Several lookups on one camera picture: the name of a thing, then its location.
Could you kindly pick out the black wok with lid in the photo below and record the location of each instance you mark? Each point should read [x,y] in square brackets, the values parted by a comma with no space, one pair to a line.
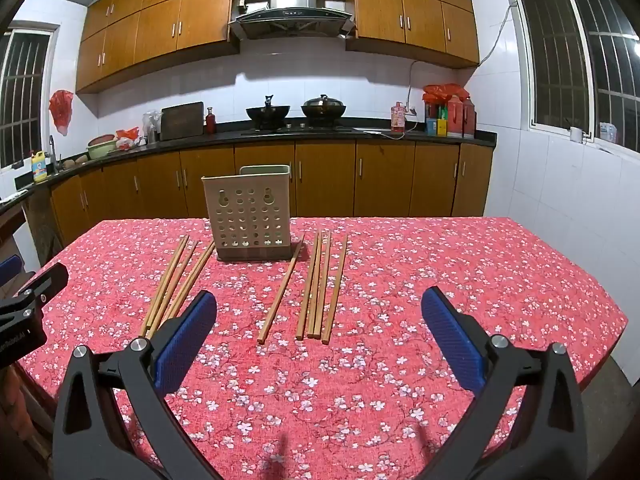
[323,107]

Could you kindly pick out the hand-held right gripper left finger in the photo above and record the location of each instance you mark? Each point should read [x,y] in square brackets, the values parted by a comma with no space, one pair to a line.
[185,340]

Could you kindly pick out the white cup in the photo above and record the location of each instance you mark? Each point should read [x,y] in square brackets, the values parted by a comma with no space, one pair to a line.
[576,134]

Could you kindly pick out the grey chair back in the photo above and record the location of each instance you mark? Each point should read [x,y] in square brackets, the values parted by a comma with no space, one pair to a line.
[250,169]

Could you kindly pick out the red floral tablecloth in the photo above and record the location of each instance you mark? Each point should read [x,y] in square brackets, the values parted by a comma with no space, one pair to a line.
[375,385]

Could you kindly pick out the beige perforated chopstick holder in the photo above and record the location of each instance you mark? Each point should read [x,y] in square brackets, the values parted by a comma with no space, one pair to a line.
[247,220]

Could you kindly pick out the yellow detergent bottle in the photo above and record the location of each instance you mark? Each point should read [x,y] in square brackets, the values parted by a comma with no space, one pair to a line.
[39,167]

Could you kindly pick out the large barred window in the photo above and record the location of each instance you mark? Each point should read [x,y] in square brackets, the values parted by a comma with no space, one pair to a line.
[575,60]

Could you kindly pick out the pink bottle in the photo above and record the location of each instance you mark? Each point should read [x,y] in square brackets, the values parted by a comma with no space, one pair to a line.
[398,117]

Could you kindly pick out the red bottle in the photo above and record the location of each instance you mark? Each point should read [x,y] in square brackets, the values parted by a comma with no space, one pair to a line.
[210,122]

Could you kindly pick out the black kitchen countertop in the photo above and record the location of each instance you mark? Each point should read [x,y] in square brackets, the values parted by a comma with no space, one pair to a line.
[225,136]

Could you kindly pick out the white blue packet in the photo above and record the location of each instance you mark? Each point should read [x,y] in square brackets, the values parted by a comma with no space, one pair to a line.
[608,132]

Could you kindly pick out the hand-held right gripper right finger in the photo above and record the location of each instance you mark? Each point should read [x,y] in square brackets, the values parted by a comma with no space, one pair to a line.
[452,340]

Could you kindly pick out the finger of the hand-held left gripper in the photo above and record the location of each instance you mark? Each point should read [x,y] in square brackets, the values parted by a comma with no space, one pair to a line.
[10,267]
[47,282]

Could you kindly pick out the red plastic bag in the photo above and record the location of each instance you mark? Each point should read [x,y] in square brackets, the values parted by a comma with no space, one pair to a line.
[126,136]
[445,91]
[61,110]

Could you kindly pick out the tall red box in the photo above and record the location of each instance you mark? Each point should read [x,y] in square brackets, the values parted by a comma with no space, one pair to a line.
[455,117]
[469,120]

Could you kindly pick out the clear plastic container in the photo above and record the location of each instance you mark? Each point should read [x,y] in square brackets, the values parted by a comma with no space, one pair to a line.
[151,127]

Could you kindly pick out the metal faucet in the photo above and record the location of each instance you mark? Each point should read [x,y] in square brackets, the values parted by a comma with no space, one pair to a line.
[52,152]

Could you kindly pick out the green basin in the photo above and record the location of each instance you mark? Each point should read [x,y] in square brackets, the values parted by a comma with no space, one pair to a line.
[102,149]

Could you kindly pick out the steel range hood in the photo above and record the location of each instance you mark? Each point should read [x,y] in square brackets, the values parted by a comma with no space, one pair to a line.
[292,15]

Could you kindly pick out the dark cutting board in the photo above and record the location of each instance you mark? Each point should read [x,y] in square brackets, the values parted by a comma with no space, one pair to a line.
[182,121]

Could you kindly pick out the wooden base cabinets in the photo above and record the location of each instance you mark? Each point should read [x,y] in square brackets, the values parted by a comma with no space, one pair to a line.
[385,180]

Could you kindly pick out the black gas stove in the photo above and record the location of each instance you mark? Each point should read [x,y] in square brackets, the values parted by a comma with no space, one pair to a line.
[300,129]

